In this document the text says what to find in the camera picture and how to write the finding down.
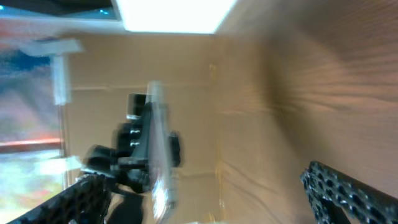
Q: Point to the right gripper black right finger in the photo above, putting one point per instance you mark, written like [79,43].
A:
[335,196]

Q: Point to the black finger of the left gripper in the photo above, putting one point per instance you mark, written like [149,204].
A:
[140,132]
[175,148]

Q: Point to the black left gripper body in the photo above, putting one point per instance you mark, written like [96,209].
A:
[116,163]

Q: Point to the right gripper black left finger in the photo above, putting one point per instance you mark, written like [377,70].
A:
[86,202]

